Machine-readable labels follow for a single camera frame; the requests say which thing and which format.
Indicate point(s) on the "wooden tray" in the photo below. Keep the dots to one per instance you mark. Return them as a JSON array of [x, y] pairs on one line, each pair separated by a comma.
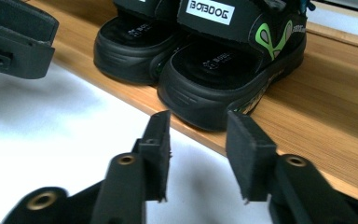
[[323, 109]]

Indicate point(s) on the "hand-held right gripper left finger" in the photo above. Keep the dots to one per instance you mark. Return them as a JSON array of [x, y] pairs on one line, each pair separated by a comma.
[[157, 161]]

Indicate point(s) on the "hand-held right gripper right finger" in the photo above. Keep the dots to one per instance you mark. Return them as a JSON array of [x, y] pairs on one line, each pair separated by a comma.
[[251, 161]]

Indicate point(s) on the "black sandal green pattern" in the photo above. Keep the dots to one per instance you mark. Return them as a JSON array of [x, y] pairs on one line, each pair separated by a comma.
[[121, 62], [205, 93]]

